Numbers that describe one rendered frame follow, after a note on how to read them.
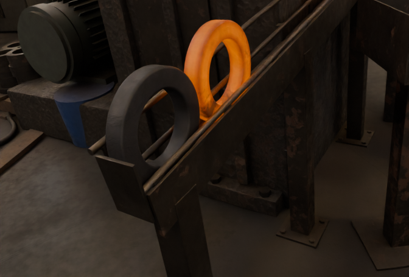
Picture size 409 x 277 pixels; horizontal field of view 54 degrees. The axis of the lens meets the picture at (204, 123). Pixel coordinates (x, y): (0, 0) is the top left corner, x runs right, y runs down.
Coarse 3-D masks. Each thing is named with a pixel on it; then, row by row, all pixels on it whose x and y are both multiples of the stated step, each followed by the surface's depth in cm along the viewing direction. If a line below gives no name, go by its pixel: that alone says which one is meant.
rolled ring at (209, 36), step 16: (208, 32) 67; (224, 32) 70; (240, 32) 75; (192, 48) 66; (208, 48) 66; (240, 48) 76; (192, 64) 66; (208, 64) 67; (240, 64) 78; (192, 80) 66; (208, 80) 68; (240, 80) 78; (208, 96) 69; (224, 96) 78; (208, 112) 70
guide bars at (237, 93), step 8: (328, 0) 109; (320, 8) 105; (312, 16) 101; (304, 24) 97; (296, 32) 94; (288, 40) 91; (280, 48) 88; (272, 56) 85; (264, 64) 82; (256, 72) 80; (248, 80) 78; (240, 88) 75; (232, 96) 73; (224, 104) 71; (216, 112) 70; (224, 112) 71; (208, 120) 68; (200, 128) 66; (192, 136) 65; (200, 136) 66; (184, 144) 63; (192, 144) 64; (176, 152) 62; (184, 152) 62; (168, 160) 60; (176, 160) 61; (160, 168) 59; (168, 168) 60; (152, 176) 58; (160, 176) 58; (144, 184) 56; (152, 184) 57
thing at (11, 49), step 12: (12, 48) 247; (0, 60) 234; (12, 60) 219; (24, 60) 219; (0, 72) 238; (12, 72) 225; (24, 72) 222; (36, 72) 225; (0, 84) 243; (12, 84) 241; (0, 96) 240; (0, 108) 253; (12, 108) 243
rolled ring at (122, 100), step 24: (144, 72) 56; (168, 72) 59; (120, 96) 54; (144, 96) 56; (192, 96) 65; (120, 120) 53; (192, 120) 66; (120, 144) 54; (168, 144) 67; (144, 168) 58
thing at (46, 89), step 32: (64, 0) 187; (96, 0) 194; (32, 32) 186; (64, 32) 177; (96, 32) 191; (32, 64) 198; (64, 64) 184; (96, 64) 204; (32, 96) 205; (32, 128) 220; (64, 128) 201; (96, 128) 186
